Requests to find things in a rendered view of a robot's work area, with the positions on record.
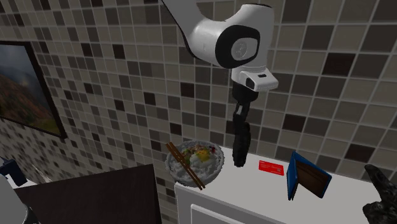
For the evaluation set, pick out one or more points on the white cabinet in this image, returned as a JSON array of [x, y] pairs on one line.
[[248, 192]]

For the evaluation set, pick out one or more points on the red card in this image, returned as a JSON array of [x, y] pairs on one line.
[[271, 168]]

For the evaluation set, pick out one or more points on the black mottled figure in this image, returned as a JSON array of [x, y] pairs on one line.
[[383, 201]]

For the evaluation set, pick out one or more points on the brown chopstick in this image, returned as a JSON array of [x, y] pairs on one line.
[[187, 163], [183, 164]]

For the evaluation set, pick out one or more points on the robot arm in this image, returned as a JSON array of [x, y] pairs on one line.
[[211, 34]]

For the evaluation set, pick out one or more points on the grey bowl of noodles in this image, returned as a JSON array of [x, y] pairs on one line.
[[204, 167]]

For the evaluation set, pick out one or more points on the blue and brown wallet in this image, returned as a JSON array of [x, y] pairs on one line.
[[311, 180]]

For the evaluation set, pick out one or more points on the grey rounded object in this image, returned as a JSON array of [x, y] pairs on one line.
[[11, 204]]

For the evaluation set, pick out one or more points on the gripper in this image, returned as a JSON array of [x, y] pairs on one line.
[[244, 94]]

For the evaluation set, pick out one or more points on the dark brown cabinet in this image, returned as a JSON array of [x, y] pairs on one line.
[[93, 198]]

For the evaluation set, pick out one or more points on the framed landscape wall picture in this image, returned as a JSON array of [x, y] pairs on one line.
[[21, 90]]

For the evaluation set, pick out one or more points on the dark blue box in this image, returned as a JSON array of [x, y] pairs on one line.
[[12, 172]]

